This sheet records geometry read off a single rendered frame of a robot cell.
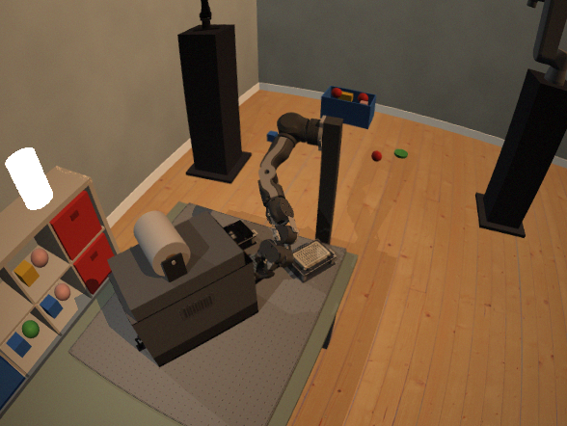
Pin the beige cylinder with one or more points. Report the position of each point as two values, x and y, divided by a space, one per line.
158 239

